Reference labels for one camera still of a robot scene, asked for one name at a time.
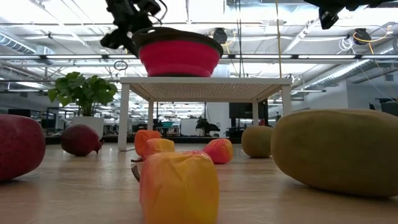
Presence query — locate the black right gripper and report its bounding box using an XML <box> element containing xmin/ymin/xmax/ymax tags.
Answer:
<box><xmin>303</xmin><ymin>0</ymin><xmax>383</xmax><ymax>30</ymax></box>

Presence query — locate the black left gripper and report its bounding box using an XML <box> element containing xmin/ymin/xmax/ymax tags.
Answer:
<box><xmin>99</xmin><ymin>0</ymin><xmax>162</xmax><ymax>59</ymax></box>

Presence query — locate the red collapsible bowl grey rim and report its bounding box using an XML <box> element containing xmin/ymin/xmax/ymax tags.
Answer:
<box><xmin>132</xmin><ymin>26</ymin><xmax>224</xmax><ymax>78</ymax></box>

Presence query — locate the small orange toy fruit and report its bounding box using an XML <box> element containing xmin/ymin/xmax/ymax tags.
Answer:
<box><xmin>134</xmin><ymin>129</ymin><xmax>162</xmax><ymax>157</ymax></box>

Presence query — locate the small yellow orange toy pepper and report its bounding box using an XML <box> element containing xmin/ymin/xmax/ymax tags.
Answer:
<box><xmin>131</xmin><ymin>150</ymin><xmax>220</xmax><ymax>224</ymax></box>
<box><xmin>130</xmin><ymin>138</ymin><xmax>176</xmax><ymax>163</ymax></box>

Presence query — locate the dark red toy pomegranate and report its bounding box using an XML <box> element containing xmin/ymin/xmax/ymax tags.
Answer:
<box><xmin>60</xmin><ymin>124</ymin><xmax>105</xmax><ymax>157</ymax></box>
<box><xmin>0</xmin><ymin>114</ymin><xmax>47</xmax><ymax>182</ymax></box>

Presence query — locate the small red orange toy pepper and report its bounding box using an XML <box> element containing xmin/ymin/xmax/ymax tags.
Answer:
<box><xmin>202</xmin><ymin>138</ymin><xmax>234</xmax><ymax>165</ymax></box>

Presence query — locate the brown green toy kiwi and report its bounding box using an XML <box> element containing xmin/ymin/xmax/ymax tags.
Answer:
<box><xmin>270</xmin><ymin>108</ymin><xmax>398</xmax><ymax>198</ymax></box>
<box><xmin>241</xmin><ymin>125</ymin><xmax>274</xmax><ymax>158</ymax></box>

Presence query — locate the green potted plant white pot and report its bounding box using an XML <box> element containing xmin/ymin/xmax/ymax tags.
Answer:
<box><xmin>47</xmin><ymin>71</ymin><xmax>118</xmax><ymax>131</ymax></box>

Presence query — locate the white perforated metal shelf riser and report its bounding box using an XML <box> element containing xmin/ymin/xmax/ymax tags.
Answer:
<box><xmin>117</xmin><ymin>77</ymin><xmax>293</xmax><ymax>152</ymax></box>

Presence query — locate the white background board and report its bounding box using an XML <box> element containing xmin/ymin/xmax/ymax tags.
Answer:
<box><xmin>180</xmin><ymin>118</ymin><xmax>200</xmax><ymax>137</ymax></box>

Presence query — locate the black background monitor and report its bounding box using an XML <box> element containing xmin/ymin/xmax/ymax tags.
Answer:
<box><xmin>229</xmin><ymin>101</ymin><xmax>253</xmax><ymax>119</ymax></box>
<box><xmin>7</xmin><ymin>108</ymin><xmax>32</xmax><ymax>118</ymax></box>

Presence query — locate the black hanging cable loop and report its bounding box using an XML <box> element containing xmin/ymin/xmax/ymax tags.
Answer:
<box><xmin>113</xmin><ymin>60</ymin><xmax>129</xmax><ymax>72</ymax></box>

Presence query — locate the yellow cable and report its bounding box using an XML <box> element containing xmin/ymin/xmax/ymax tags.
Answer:
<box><xmin>275</xmin><ymin>0</ymin><xmax>282</xmax><ymax>78</ymax></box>

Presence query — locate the grey ceiling duct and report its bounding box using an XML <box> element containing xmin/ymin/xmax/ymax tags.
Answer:
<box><xmin>0</xmin><ymin>32</ymin><xmax>38</xmax><ymax>55</ymax></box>
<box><xmin>310</xmin><ymin>58</ymin><xmax>398</xmax><ymax>91</ymax></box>

